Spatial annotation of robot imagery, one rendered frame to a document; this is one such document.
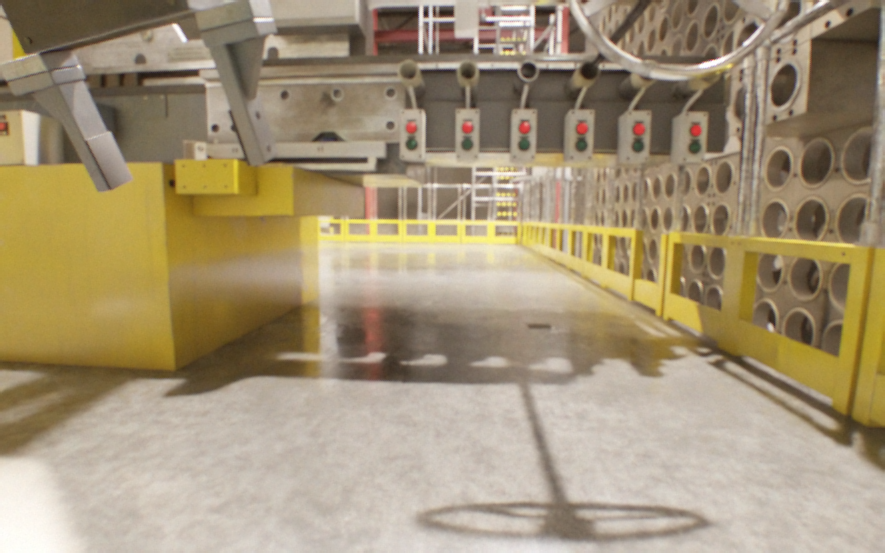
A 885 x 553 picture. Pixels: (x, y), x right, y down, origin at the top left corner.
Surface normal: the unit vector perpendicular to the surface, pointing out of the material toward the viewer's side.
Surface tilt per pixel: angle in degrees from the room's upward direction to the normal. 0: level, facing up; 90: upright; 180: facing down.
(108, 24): 113
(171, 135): 90
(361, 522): 0
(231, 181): 90
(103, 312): 90
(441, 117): 90
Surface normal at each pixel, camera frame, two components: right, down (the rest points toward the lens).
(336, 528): 0.01, -0.99
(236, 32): -0.08, 0.51
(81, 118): 0.98, -0.10
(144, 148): -0.07, 0.13
